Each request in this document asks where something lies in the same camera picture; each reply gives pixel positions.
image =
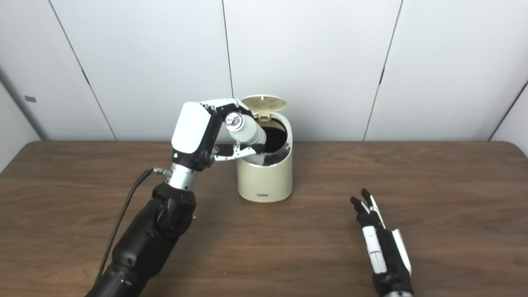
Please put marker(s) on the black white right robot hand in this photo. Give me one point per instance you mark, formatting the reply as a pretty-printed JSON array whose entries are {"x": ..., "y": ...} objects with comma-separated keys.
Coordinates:
[{"x": 387, "y": 260}]

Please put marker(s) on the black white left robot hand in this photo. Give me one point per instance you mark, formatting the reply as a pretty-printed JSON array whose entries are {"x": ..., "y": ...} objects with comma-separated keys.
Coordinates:
[{"x": 192, "y": 128}]

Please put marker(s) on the small white plastic bottle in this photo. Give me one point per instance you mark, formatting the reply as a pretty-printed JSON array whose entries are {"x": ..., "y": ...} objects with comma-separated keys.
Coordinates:
[{"x": 249, "y": 130}]

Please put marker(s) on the round cream bin lid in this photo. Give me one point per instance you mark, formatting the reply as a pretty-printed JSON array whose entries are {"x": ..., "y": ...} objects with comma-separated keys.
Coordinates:
[{"x": 264, "y": 102}]

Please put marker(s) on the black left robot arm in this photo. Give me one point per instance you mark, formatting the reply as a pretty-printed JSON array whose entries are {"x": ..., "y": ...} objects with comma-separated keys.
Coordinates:
[{"x": 148, "y": 243}]

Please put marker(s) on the cream-colored bin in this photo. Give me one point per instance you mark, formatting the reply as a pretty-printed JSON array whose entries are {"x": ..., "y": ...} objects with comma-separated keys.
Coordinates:
[{"x": 266, "y": 181}]

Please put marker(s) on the black bin liner bag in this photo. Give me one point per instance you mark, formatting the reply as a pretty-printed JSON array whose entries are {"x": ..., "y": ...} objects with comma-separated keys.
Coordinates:
[{"x": 283, "y": 154}]

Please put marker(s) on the small grey wall label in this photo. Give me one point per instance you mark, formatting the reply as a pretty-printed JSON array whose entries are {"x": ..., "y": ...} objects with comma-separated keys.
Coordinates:
[{"x": 30, "y": 99}]

